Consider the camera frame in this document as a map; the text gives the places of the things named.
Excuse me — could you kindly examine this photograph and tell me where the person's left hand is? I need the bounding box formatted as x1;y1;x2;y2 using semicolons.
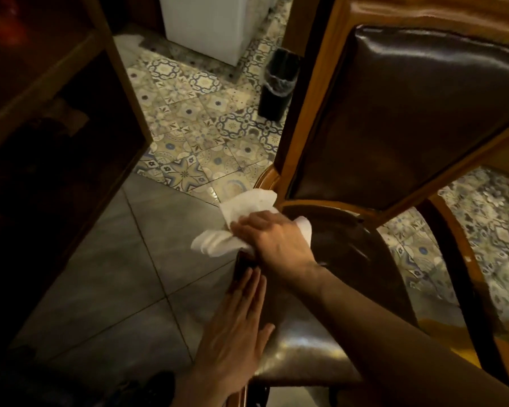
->
193;267;276;397

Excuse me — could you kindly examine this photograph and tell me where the person's right hand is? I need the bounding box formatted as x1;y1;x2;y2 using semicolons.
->
230;210;319;281

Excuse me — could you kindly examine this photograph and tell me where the white paper towel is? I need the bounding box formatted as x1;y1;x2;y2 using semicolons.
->
190;189;313;257

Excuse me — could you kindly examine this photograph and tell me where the wooden chair with leather upholstery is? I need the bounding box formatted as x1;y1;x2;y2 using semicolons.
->
229;0;509;407

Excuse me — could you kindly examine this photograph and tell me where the person's right forearm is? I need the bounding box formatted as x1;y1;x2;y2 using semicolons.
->
280;262;509;407

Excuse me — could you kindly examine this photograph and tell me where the person's left forearm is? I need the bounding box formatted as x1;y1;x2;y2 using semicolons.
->
170;369;238;407

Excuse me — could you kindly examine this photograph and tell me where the black trash bin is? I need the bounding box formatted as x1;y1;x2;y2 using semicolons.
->
257;47;303;122

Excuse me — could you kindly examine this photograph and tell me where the white appliance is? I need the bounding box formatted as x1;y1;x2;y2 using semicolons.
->
158;0;282;67

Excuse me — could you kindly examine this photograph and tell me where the dark wooden shelf cabinet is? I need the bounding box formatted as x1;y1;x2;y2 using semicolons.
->
0;0;154;361

